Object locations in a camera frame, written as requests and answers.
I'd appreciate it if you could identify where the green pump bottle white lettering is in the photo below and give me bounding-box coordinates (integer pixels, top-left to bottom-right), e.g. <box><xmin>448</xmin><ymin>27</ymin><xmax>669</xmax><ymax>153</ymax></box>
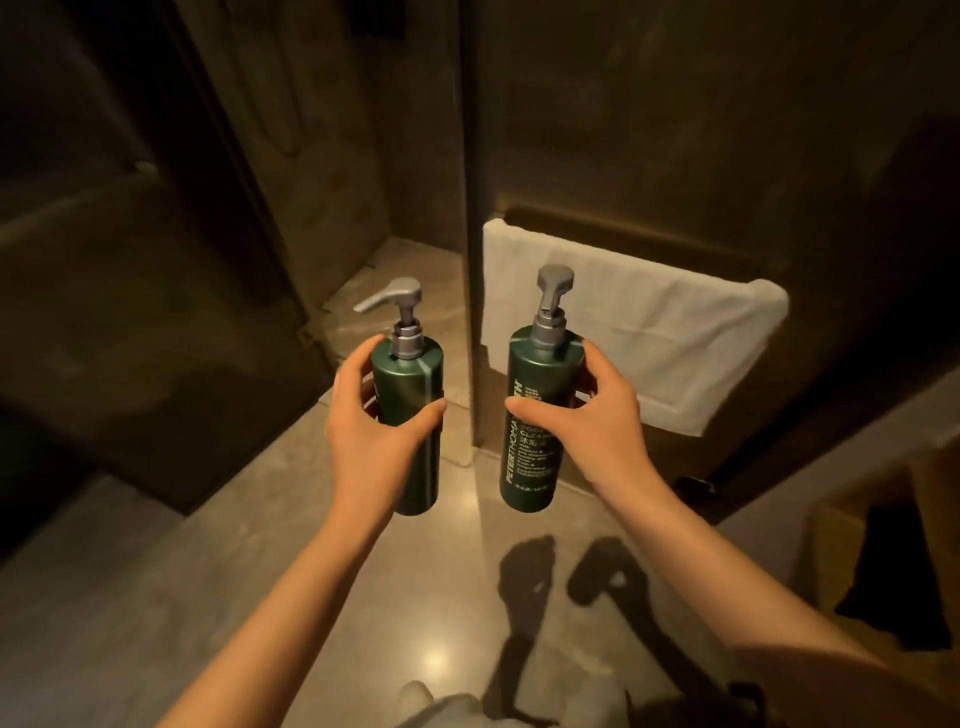
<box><xmin>498</xmin><ymin>263</ymin><xmax>587</xmax><ymax>513</ymax></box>

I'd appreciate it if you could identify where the white towel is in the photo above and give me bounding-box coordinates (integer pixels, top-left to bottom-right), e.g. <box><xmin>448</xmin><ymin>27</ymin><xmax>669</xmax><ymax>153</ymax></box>
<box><xmin>480</xmin><ymin>217</ymin><xmax>791</xmax><ymax>438</ymax></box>

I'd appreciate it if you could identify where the person's left hand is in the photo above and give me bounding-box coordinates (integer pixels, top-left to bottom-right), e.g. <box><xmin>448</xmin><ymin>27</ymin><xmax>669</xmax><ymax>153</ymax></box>
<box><xmin>326</xmin><ymin>333</ymin><xmax>450</xmax><ymax>528</ymax></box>

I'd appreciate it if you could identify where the plain green pump bottle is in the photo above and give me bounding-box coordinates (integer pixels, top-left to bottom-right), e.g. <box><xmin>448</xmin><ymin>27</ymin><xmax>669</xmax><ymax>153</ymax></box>
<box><xmin>352</xmin><ymin>276</ymin><xmax>446</xmax><ymax>518</ymax></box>

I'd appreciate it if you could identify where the brown cardboard box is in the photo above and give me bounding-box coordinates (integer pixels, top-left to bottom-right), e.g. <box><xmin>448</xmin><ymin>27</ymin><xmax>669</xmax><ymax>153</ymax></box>
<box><xmin>793</xmin><ymin>438</ymin><xmax>960</xmax><ymax>710</ymax></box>

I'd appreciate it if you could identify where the glass shower door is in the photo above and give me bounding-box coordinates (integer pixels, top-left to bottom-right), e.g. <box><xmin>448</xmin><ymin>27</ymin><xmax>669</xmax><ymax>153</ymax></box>
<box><xmin>458</xmin><ymin>0</ymin><xmax>960</xmax><ymax>526</ymax></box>

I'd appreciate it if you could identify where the dark towel rail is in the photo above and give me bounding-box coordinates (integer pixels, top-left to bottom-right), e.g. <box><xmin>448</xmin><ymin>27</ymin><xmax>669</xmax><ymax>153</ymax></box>
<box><xmin>501</xmin><ymin>204</ymin><xmax>762</xmax><ymax>285</ymax></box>

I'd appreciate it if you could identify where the person's right forearm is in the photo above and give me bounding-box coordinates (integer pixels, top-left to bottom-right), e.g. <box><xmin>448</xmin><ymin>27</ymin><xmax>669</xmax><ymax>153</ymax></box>
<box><xmin>600</xmin><ymin>468</ymin><xmax>960</xmax><ymax>728</ymax></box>

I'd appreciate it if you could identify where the person's right hand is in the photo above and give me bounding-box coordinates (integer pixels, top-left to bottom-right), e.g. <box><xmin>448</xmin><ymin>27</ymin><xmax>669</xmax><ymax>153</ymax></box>
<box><xmin>504</xmin><ymin>339</ymin><xmax>663</xmax><ymax>513</ymax></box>

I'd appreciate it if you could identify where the black door stop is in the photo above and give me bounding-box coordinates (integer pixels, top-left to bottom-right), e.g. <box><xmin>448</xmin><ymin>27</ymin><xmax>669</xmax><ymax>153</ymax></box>
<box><xmin>672</xmin><ymin>475</ymin><xmax>719</xmax><ymax>520</ymax></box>

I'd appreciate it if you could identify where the person's left forearm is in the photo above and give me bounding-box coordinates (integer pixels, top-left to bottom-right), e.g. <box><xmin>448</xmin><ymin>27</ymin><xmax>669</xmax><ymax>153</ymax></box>
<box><xmin>156</xmin><ymin>513</ymin><xmax>395</xmax><ymax>728</ymax></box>

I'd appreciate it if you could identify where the person's white garment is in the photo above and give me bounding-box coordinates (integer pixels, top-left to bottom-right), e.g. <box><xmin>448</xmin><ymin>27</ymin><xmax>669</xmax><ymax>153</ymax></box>
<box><xmin>396</xmin><ymin>679</ymin><xmax>633</xmax><ymax>728</ymax></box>

